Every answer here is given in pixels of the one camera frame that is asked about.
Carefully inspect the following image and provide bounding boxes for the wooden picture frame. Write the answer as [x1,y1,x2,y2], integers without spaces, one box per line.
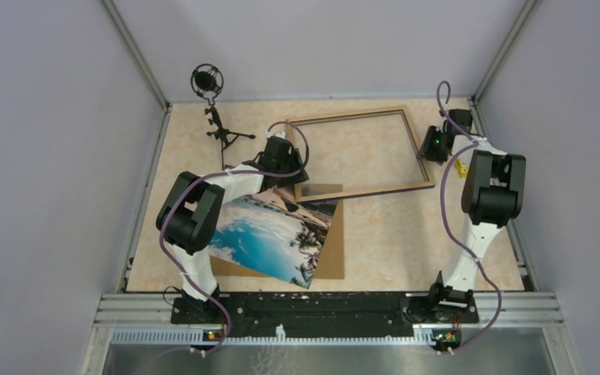
[290,106,436,202]

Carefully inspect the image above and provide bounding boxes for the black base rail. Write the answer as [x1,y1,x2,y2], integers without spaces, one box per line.
[170,291,480,339]

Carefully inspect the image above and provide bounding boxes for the purple cable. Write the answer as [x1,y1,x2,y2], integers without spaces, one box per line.
[436,80,503,355]
[159,120,310,358]

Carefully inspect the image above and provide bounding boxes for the beach landscape photo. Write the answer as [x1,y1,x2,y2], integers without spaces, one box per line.
[207,187,341,291]

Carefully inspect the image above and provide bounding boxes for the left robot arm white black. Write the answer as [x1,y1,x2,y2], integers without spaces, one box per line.
[155,132,310,323]

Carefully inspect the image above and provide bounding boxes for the white cable duct strip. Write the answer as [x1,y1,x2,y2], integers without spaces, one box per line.
[110,327,435,346]

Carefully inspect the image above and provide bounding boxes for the black microphone on tripod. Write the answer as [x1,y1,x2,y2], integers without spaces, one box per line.
[190,63,256,169]

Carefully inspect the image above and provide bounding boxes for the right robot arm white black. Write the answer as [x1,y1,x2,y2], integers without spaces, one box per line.
[420,109,527,322]

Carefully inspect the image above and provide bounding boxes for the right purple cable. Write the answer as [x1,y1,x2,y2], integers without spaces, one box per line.
[436,80,503,355]

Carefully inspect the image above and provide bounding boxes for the small yellow toy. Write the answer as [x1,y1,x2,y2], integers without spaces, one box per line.
[455,159,470,179]

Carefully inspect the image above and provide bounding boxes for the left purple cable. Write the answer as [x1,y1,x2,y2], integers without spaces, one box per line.
[159,120,310,358]

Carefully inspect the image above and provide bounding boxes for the brown cardboard backing board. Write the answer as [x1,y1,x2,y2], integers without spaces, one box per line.
[210,184,346,281]

